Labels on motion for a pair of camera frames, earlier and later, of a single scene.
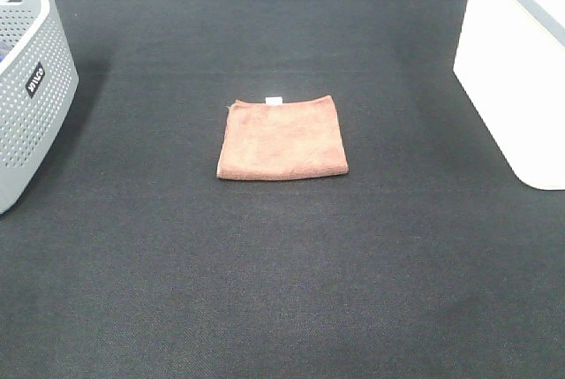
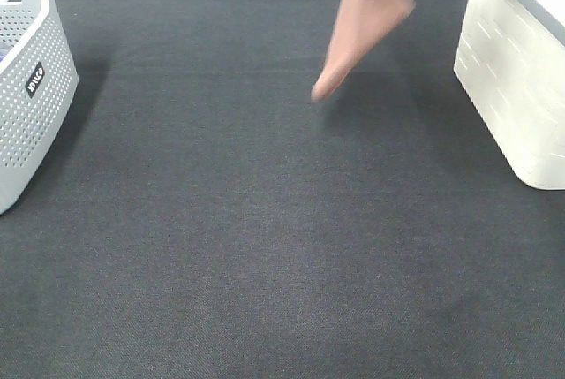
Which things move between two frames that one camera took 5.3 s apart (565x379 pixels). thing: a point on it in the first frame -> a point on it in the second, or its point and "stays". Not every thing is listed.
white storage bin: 511,59 stays
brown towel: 273,140 -> 365,16
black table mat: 430,259 stays
